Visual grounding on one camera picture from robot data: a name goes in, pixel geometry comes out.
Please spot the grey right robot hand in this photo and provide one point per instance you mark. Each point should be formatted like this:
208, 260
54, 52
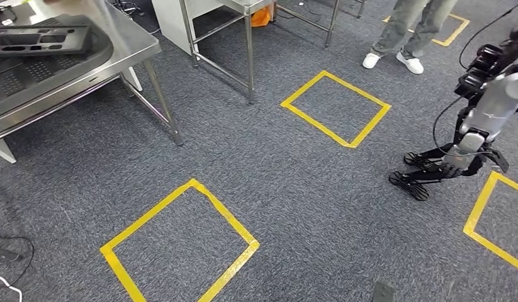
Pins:
383, 294

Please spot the long black plastic bracket part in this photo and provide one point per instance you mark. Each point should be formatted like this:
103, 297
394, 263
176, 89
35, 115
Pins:
75, 41

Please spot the steel workbench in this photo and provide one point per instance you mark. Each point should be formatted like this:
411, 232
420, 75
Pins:
129, 41
249, 62

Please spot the yellow floor tape marking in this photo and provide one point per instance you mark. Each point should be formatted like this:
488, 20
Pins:
313, 124
158, 208

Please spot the silver and black humanoid robot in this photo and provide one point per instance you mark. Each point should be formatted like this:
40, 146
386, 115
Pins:
488, 108

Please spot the person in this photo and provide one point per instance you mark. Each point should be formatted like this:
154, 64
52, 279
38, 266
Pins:
408, 25

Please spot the orange fabric object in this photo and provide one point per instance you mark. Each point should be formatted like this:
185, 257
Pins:
260, 17

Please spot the white cabinet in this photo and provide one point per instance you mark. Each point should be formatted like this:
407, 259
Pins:
167, 21

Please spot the large black plastic cover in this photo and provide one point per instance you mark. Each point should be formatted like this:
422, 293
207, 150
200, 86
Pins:
54, 83

